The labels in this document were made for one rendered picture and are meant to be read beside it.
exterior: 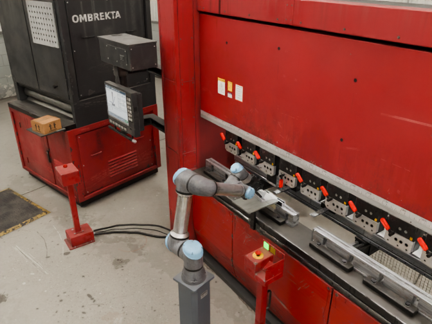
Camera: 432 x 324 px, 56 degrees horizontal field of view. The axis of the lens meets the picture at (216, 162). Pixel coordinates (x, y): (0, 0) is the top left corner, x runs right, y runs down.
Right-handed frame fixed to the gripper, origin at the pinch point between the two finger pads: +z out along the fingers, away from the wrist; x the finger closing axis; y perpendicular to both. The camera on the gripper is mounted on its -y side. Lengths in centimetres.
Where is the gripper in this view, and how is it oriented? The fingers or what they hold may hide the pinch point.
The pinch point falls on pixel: (260, 197)
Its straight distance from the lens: 285.8
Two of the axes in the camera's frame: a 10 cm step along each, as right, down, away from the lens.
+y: 7.0, -7.2, 0.1
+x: -4.2, -4.0, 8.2
